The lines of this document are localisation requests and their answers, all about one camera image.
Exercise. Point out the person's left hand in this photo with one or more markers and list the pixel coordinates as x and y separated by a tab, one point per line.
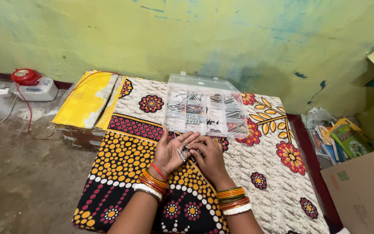
166	152

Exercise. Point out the person's right hand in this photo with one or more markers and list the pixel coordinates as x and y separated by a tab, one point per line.
211	159

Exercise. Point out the person's right fingers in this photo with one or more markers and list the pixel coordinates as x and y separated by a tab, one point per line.
197	146

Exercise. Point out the bunch of silver screws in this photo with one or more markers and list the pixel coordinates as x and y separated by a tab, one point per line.
183	152

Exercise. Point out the floral patterned tablecloth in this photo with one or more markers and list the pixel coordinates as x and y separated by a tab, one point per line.
203	169

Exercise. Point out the group of screws in organizer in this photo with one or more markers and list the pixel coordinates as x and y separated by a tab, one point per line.
203	110

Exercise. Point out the clear plastic organizer box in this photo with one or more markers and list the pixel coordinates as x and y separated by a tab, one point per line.
205	105

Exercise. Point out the red wrist thread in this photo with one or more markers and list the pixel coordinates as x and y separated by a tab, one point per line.
158	170

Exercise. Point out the stack of left wrist bangles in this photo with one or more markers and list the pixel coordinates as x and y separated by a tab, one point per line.
152	183

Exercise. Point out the stack of wrist bangles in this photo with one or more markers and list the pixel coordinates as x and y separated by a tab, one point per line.
152	183
234	200

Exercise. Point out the stack of right wrist bangles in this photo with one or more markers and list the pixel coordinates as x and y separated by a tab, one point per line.
234	200

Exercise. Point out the yellow taped cardboard box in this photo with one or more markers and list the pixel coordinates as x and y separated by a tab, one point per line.
88	104

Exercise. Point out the white plastic bag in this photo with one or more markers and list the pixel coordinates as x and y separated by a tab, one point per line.
317	117

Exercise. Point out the heap of books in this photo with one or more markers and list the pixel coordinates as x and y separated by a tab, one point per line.
339	139

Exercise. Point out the white power box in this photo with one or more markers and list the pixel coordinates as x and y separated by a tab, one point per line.
37	89

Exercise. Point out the brown cardboard box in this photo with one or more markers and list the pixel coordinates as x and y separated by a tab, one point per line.
364	191

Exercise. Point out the white wall plug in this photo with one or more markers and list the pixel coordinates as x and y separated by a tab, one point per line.
2	91

